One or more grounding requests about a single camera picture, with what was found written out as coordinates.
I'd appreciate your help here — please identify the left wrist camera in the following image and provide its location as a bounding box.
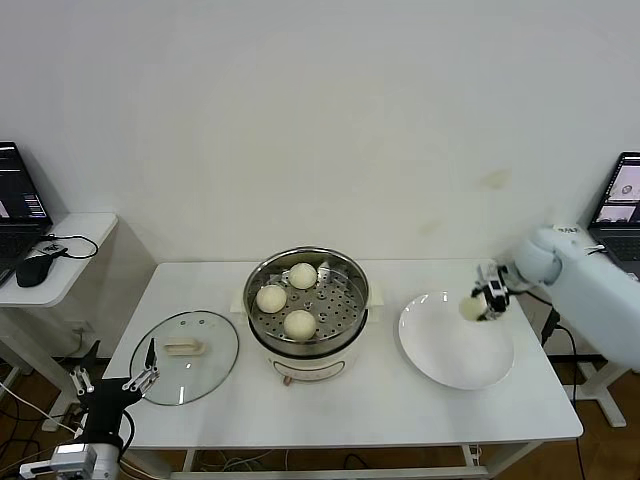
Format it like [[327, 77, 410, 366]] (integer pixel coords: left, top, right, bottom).
[[19, 460, 56, 477]]

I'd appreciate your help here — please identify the white steamed baozi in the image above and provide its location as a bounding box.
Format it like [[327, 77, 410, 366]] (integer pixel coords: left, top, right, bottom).
[[255, 284, 289, 315], [283, 308, 318, 341], [458, 295, 485, 323], [289, 262, 319, 291]]

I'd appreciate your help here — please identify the large white table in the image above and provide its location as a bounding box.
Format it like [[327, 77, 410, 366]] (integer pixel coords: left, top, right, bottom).
[[74, 258, 585, 480]]

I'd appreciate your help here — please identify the black computer mouse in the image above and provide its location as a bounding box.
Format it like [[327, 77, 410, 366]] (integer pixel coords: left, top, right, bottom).
[[14, 253, 53, 288]]

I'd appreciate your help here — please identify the black laptop dark screen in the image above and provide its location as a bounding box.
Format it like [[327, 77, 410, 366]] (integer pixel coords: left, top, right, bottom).
[[0, 141, 55, 287]]

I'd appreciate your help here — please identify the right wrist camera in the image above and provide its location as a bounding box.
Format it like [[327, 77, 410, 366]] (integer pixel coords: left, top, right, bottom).
[[477, 264, 510, 297]]

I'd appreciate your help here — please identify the perforated steel steamer basket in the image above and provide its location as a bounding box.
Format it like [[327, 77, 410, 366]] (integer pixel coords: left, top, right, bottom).
[[244, 245, 372, 351]]

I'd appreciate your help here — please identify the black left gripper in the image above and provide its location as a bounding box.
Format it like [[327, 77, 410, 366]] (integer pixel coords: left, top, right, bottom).
[[70, 339, 160, 441]]

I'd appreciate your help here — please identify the black cable with adapter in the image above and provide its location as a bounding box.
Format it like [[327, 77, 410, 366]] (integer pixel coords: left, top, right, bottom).
[[541, 307, 586, 480]]

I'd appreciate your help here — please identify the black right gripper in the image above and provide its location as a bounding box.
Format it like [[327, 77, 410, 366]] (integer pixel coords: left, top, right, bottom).
[[472, 283, 510, 324]]

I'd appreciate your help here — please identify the small white side table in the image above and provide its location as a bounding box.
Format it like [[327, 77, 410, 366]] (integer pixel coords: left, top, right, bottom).
[[0, 212, 121, 431], [549, 222, 640, 431]]

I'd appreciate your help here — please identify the round glass pot lid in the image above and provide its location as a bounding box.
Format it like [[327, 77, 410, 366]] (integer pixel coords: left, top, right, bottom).
[[130, 309, 242, 406]]

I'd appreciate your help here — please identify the black dongle with cable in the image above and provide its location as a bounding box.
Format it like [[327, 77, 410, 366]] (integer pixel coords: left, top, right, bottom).
[[37, 233, 100, 261]]

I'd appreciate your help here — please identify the cream electric cooking pot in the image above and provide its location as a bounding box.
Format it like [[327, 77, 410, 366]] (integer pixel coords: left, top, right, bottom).
[[230, 279, 386, 387]]

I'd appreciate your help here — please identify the grey laptop pink screen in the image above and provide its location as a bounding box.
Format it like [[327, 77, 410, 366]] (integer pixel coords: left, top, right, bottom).
[[587, 152, 640, 281]]

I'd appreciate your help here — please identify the round white plate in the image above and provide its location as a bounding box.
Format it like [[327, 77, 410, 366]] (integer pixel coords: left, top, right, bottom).
[[398, 291, 516, 391]]

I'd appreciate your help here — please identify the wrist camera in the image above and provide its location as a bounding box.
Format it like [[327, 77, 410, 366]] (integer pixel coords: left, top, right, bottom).
[[19, 460, 56, 477], [477, 264, 510, 297]]

